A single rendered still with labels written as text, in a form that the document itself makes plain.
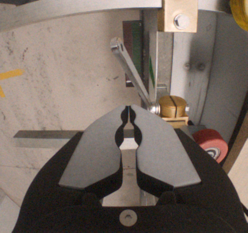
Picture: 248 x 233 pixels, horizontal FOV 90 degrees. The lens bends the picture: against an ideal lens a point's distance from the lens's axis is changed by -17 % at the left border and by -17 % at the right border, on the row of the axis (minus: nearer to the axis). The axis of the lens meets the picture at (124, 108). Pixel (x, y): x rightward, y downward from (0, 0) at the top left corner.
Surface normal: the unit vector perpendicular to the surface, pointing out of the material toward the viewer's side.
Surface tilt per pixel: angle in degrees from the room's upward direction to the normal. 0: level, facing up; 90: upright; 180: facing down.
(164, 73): 0
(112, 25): 0
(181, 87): 0
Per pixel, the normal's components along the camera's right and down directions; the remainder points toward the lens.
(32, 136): -0.05, -0.87
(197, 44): -0.02, 0.50
